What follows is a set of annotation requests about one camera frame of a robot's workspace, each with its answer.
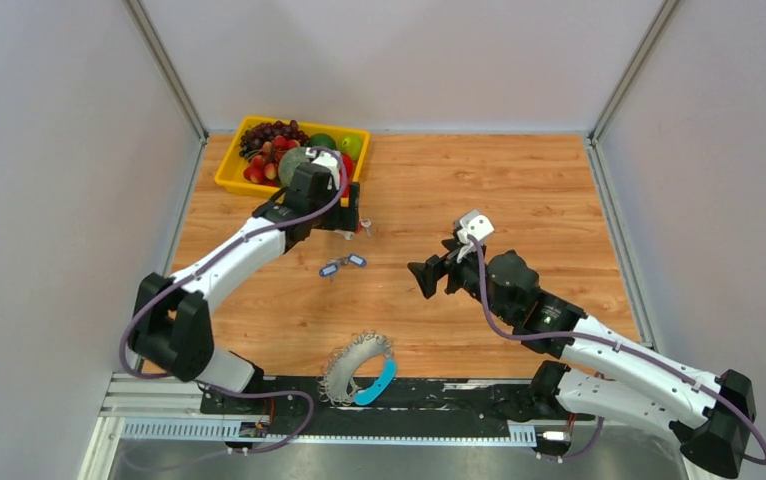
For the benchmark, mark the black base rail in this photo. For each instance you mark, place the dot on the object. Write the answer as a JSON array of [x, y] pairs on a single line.
[[408, 410]]

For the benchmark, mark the red apple upper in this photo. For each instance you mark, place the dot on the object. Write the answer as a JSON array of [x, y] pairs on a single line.
[[349, 166]]

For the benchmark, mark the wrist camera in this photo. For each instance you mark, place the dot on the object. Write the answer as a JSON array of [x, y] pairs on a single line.
[[470, 232], [328, 158]]

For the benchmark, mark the green netted melon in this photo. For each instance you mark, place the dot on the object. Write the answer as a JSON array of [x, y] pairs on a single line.
[[292, 160]]

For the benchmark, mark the small red peaches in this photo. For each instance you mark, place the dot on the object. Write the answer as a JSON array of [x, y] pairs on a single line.
[[262, 161]]

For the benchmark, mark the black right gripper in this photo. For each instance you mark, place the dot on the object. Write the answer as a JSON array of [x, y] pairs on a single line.
[[427, 274]]

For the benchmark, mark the yellow plastic tray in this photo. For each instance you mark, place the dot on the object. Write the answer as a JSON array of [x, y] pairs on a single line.
[[229, 173]]

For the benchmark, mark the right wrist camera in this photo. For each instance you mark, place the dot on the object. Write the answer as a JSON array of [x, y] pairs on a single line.
[[470, 232]]

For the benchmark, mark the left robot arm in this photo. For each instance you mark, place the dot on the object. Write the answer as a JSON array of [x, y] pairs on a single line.
[[171, 326]]

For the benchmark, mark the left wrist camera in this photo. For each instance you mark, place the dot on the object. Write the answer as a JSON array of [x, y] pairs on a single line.
[[328, 158]]

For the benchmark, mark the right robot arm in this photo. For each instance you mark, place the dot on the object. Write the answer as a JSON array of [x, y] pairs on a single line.
[[593, 370]]

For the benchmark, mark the key with blue tag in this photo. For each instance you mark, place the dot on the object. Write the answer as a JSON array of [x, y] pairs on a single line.
[[329, 270]]

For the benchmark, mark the dark green lime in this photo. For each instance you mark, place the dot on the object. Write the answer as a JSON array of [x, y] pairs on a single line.
[[321, 140]]

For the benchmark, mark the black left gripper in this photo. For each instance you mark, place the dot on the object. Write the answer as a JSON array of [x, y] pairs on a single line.
[[345, 218]]

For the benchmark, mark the dark grape bunch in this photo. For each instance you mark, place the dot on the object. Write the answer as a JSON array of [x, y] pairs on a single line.
[[261, 136]]

